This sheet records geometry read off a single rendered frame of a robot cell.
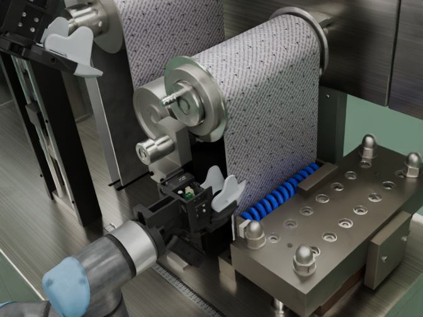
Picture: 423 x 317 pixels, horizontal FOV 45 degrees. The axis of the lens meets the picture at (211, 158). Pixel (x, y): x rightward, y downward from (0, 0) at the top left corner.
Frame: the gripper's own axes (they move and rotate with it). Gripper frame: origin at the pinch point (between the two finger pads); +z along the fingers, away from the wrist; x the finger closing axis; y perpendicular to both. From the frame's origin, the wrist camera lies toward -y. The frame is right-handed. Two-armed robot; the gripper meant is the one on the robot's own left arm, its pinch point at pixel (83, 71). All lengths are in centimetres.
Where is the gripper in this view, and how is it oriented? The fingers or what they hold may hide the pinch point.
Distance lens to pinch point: 71.4
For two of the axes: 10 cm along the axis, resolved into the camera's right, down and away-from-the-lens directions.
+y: 4.0, -9.1, -1.1
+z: 6.2, 1.8, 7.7
